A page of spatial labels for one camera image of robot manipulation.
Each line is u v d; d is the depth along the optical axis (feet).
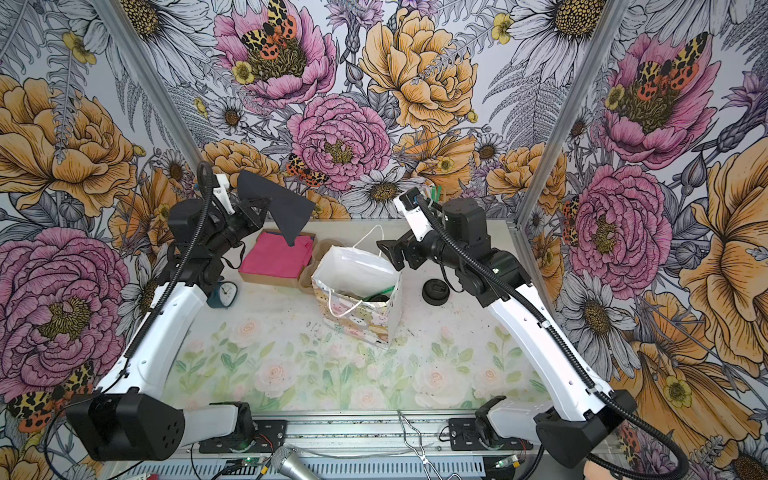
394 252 1.86
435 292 3.23
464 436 2.42
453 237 1.68
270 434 2.44
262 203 2.31
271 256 3.65
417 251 1.84
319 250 3.47
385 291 2.76
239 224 2.08
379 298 2.73
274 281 3.29
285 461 2.21
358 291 2.93
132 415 1.26
